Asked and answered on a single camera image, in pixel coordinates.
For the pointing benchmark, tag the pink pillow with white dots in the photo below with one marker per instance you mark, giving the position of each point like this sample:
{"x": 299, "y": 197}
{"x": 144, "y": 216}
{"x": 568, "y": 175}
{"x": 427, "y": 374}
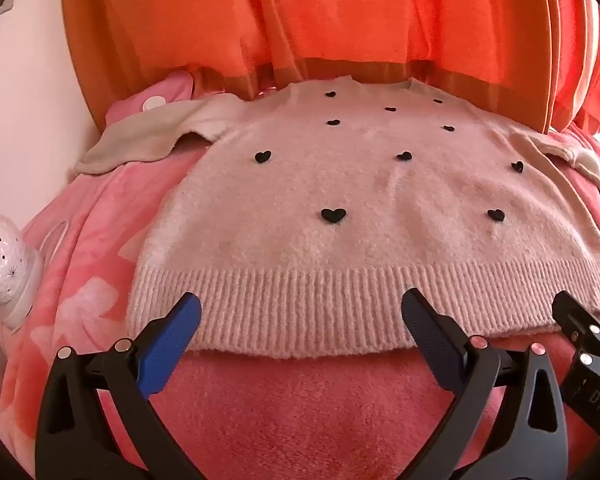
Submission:
{"x": 152, "y": 97}

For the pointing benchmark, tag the orange curtain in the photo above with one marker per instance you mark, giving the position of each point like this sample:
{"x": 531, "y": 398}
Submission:
{"x": 340, "y": 20}

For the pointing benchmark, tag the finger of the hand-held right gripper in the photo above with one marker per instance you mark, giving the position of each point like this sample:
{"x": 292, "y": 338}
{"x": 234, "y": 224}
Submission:
{"x": 577, "y": 317}

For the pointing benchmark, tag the white perforated ball lamp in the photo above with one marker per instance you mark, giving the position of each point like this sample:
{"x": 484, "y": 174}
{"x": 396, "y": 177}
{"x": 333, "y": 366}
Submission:
{"x": 2, "y": 260}

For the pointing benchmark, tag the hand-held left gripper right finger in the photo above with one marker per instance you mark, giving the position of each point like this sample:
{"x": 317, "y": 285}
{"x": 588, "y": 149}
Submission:
{"x": 430, "y": 340}

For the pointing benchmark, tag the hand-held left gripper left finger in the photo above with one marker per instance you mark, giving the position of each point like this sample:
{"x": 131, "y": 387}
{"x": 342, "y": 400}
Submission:
{"x": 177, "y": 332}

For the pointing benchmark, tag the pink bow-print blanket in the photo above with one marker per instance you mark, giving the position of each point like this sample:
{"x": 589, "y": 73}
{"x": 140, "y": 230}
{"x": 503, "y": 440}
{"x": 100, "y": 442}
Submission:
{"x": 85, "y": 280}

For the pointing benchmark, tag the pink sweater with black hearts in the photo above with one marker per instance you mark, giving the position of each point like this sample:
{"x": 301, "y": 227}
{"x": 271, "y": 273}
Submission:
{"x": 360, "y": 220}

